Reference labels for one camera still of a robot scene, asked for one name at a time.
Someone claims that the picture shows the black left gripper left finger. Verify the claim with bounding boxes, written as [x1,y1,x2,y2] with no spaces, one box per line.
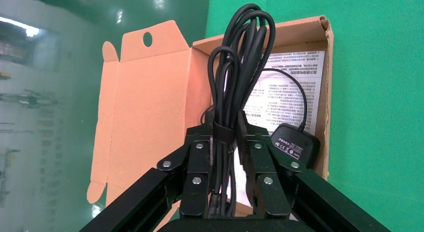
[79,111,215,232]

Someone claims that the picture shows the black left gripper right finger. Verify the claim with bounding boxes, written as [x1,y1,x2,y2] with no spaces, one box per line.
[236,111,392,232]

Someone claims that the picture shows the black data cable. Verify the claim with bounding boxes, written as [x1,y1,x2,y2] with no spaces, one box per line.
[206,4,277,218]

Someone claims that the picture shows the orange cardboard box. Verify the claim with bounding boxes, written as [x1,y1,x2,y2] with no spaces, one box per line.
[86,15,335,232]

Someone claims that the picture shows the white printed paper manual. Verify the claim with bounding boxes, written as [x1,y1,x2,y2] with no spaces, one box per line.
[231,50,326,208]

